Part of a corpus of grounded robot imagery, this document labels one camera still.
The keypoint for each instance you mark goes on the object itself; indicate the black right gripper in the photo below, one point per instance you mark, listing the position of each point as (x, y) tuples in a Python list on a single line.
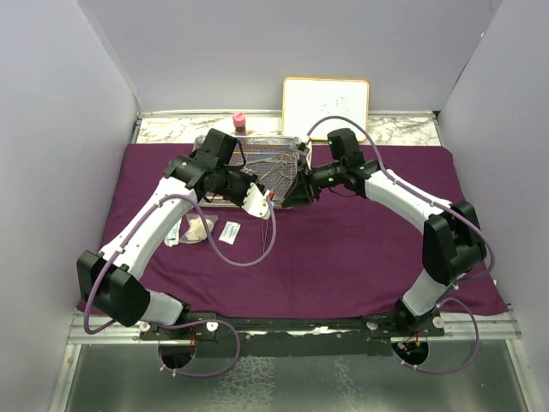
[(304, 190)]

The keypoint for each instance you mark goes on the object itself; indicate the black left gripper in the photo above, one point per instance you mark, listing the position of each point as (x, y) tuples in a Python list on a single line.
[(249, 179)]

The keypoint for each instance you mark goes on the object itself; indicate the white blue label packet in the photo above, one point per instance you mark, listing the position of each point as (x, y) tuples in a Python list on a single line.
[(230, 232)]

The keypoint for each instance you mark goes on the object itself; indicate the metal mesh tray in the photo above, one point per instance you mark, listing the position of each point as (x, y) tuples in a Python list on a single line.
[(271, 159)]

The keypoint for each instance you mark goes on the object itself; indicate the steel tweezers front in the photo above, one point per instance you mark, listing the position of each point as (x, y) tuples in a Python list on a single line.
[(265, 230)]

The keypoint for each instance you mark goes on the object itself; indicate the white gauze bag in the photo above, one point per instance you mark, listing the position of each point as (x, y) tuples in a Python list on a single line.
[(196, 231)]

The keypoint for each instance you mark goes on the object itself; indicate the purple cloth wrap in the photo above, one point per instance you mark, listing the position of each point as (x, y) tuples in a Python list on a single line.
[(341, 257)]

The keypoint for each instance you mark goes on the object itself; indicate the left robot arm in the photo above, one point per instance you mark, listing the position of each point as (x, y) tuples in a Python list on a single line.
[(110, 278)]

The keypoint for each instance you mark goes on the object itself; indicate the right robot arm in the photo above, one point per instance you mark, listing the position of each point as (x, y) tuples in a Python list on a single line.
[(451, 241)]

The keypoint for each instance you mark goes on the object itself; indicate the pink lid spice bottle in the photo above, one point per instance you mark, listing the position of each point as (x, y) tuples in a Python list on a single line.
[(239, 123)]

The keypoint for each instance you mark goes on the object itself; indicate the yellow framed whiteboard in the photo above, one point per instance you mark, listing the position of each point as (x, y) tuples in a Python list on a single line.
[(306, 100)]

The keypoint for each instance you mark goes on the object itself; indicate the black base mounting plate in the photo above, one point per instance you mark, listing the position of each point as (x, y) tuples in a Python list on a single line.
[(211, 336)]

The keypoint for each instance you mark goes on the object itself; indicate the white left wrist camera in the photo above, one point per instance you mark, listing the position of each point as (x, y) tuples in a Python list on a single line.
[(257, 202)]

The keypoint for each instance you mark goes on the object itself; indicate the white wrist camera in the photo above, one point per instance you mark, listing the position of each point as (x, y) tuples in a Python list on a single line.
[(257, 202), (303, 146)]

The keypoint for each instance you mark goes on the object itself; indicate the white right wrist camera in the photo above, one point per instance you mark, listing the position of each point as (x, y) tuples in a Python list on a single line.
[(303, 146)]

